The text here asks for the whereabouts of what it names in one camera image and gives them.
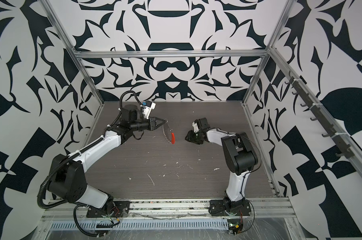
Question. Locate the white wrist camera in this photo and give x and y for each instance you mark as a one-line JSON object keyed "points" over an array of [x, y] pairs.
{"points": [[146, 108], [195, 127]]}

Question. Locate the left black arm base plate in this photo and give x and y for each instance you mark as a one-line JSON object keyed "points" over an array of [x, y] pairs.
{"points": [[114, 210]]}

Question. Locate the black wall hook rail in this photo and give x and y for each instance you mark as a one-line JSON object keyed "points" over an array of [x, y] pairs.
{"points": [[322, 116]]}

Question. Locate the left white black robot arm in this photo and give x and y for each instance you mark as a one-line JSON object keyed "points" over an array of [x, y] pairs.
{"points": [[66, 181]]}

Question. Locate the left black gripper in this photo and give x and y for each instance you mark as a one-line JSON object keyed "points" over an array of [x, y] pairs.
{"points": [[153, 125]]}

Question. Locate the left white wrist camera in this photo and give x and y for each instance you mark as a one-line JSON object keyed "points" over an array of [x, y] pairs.
{"points": [[146, 108]]}

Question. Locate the silver keyring with red tag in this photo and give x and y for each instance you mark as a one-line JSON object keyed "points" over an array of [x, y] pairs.
{"points": [[168, 133]]}

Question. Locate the white slotted cable duct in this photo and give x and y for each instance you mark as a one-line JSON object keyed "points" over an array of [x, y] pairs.
{"points": [[176, 224]]}

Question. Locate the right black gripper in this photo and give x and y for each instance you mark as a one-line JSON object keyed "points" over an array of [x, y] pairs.
{"points": [[191, 137]]}

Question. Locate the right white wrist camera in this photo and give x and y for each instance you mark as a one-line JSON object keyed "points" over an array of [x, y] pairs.
{"points": [[195, 127]]}

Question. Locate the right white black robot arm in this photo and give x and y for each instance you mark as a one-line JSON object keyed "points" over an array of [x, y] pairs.
{"points": [[239, 154]]}

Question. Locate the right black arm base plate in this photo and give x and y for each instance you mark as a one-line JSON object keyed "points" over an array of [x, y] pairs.
{"points": [[226, 207]]}

